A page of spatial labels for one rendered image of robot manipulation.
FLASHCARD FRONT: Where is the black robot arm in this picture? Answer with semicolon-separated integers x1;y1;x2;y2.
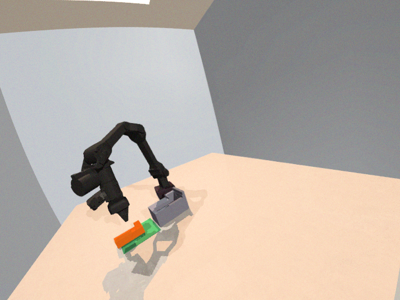
71;121;170;211

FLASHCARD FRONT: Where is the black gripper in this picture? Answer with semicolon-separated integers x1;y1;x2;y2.
100;178;130;222

